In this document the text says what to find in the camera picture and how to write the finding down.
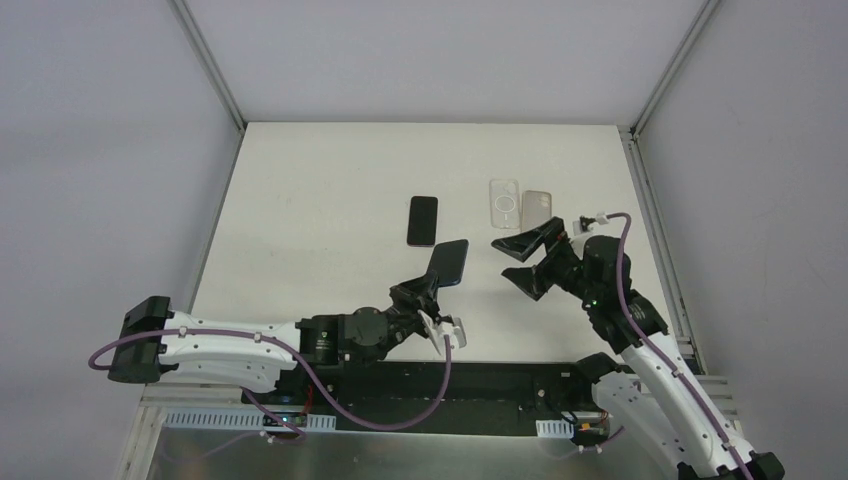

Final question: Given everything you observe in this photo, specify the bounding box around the black smartphone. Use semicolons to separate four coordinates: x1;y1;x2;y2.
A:
406;196;439;247

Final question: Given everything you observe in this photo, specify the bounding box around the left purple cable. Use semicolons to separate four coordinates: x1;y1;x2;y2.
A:
87;328;454;444

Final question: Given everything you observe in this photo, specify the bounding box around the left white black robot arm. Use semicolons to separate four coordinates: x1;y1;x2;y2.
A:
103;272;456;405

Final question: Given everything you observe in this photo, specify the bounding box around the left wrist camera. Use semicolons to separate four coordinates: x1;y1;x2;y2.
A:
418;310;467;357

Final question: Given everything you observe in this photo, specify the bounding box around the clear phone case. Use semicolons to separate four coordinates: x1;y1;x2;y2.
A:
489;179;521;230

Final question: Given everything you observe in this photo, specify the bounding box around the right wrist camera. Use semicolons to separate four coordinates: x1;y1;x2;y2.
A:
569;213;610;259

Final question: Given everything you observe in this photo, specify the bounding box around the aluminium frame rail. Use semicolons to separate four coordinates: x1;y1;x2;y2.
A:
140;383;243;408

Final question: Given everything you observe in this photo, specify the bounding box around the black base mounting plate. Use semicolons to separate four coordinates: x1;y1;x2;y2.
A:
256;361;615;439

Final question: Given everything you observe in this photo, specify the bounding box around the white cable duct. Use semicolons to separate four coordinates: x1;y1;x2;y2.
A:
163;408;336;433
535;419;575;440

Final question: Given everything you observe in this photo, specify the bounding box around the right white cable duct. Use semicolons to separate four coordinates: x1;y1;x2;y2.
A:
535;419;575;440

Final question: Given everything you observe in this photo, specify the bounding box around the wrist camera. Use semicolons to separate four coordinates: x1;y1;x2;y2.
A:
418;310;467;357
569;213;610;259

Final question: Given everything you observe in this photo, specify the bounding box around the blue smartphone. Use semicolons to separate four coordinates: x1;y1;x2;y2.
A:
427;239;470;288

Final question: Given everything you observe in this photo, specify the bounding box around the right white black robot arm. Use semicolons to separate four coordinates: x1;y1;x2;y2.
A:
491;214;786;479

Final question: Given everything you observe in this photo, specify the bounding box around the left white cable duct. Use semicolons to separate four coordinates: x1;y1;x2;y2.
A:
163;408;336;433

